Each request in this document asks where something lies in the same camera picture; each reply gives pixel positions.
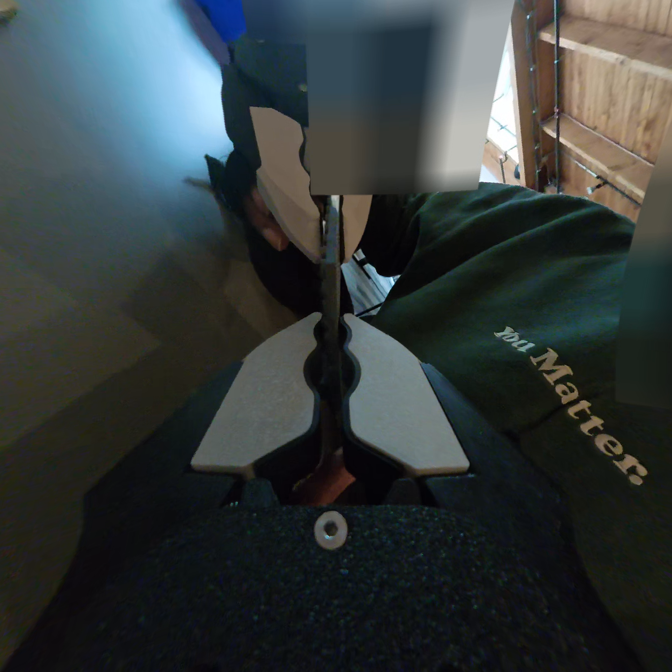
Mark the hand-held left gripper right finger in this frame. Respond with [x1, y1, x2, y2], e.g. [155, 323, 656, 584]
[341, 312, 470, 478]

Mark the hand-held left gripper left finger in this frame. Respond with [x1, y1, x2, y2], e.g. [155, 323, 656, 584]
[190, 311, 325, 477]

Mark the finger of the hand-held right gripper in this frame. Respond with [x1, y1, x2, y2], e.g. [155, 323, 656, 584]
[340, 194, 375, 264]
[248, 105, 325, 263]

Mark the grey brick plate assembly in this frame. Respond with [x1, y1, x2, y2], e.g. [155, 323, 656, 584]
[318, 260, 342, 463]

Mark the person's right forearm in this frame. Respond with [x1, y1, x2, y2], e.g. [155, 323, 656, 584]
[362, 193, 473, 276]

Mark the person's right hand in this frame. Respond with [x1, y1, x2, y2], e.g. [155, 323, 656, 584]
[246, 184, 292, 252]

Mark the person's dark green sweatshirt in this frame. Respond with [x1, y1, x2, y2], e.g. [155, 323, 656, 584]
[375, 181, 672, 672]

